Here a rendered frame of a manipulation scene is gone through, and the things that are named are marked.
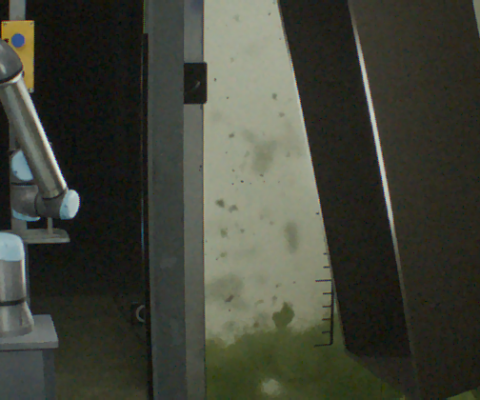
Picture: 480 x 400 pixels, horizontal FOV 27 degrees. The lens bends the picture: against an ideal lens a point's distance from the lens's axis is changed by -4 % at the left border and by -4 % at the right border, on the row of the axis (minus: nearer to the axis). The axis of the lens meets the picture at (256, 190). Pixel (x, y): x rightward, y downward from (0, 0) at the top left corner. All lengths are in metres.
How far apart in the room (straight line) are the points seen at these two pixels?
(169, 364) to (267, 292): 2.10
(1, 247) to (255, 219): 1.18
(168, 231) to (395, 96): 1.13
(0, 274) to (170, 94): 1.34
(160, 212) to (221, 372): 2.21
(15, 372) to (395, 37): 1.36
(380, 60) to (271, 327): 1.47
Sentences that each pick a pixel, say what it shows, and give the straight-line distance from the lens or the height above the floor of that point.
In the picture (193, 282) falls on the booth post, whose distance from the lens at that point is 3.65.
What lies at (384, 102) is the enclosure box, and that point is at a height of 1.29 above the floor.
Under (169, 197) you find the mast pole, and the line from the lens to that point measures 1.59.
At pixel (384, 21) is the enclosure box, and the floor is 1.50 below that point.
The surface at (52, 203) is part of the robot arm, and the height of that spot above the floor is 0.97.
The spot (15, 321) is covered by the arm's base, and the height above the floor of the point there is 0.68.
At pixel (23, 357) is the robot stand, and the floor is 0.59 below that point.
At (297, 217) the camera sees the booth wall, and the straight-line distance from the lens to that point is 3.71.
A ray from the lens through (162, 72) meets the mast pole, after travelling 1.57.
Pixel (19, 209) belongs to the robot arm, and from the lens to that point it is 3.22.
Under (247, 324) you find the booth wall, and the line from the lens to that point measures 3.73.
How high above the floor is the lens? 1.39
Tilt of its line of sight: 7 degrees down
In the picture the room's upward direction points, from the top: straight up
